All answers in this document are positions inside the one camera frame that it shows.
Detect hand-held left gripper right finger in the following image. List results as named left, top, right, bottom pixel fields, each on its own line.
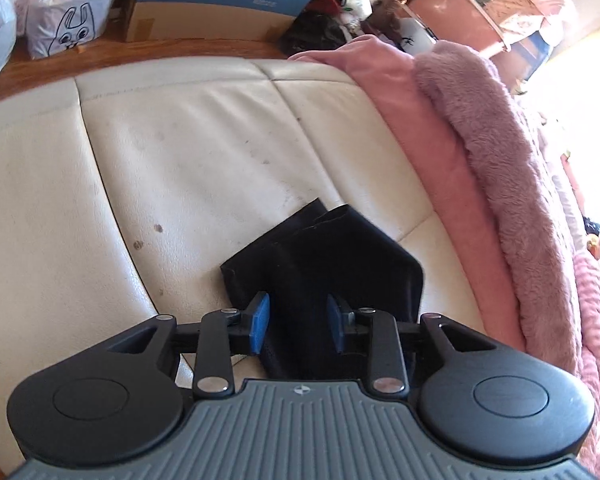
left=325, top=294, right=499, bottom=397

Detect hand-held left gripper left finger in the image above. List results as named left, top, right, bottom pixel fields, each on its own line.
left=105, top=292, right=271, bottom=401

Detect black pants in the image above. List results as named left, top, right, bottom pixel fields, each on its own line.
left=220, top=198, right=425, bottom=382

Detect cream leather bench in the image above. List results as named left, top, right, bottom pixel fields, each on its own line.
left=0, top=56, right=487, bottom=480

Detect pink bed sheet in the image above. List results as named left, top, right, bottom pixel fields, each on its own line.
left=287, top=34, right=526, bottom=348

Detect mauve fuzzy blanket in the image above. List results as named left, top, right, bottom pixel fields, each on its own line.
left=413, top=41, right=588, bottom=376

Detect pink ribbed blanket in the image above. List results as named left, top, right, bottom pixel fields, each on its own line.
left=572, top=247, right=600, bottom=480

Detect black bag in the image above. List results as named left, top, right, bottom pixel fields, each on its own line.
left=279, top=11, right=353, bottom=57

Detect cardboard box with blue stripe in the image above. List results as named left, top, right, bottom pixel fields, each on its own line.
left=125, top=0, right=338, bottom=43

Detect white rabbit print plastic bag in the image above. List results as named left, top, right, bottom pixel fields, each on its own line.
left=26, top=0, right=119, bottom=60

